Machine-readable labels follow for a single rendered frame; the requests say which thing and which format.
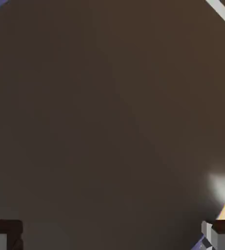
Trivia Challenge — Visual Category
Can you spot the grey flat bar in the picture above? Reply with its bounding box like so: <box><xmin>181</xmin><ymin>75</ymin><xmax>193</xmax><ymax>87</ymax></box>
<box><xmin>205</xmin><ymin>0</ymin><xmax>225</xmax><ymax>36</ymax></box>

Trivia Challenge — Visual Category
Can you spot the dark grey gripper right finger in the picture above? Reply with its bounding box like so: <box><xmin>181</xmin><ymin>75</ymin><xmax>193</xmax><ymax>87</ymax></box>
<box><xmin>201</xmin><ymin>219</ymin><xmax>225</xmax><ymax>250</ymax></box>

